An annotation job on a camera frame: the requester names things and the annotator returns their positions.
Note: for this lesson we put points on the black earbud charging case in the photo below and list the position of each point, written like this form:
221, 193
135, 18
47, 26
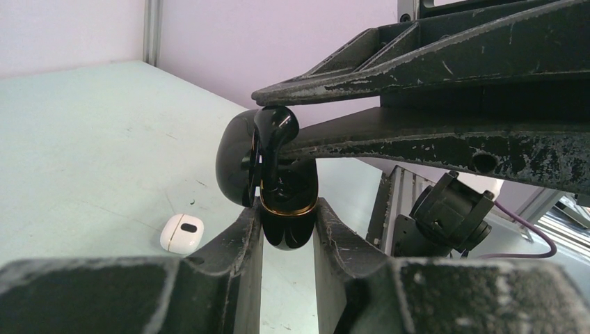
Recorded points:
288, 214

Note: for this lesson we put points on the black earbud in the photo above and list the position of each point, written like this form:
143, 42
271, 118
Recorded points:
276, 126

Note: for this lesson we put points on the left aluminium frame post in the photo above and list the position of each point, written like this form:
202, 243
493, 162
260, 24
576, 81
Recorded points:
152, 24

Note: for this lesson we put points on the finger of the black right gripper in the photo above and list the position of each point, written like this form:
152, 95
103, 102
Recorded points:
548, 152
514, 42

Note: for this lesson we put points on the white earbud charging case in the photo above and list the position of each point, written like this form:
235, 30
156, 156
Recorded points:
182, 234

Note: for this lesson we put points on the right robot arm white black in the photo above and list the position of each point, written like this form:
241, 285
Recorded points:
492, 88

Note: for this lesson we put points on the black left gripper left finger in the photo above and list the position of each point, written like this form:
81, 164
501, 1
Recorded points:
217, 289

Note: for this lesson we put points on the aluminium extrusion right base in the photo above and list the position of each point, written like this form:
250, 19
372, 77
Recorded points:
564, 217

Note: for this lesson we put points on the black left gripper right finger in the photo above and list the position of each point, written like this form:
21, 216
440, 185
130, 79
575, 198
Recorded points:
362, 290

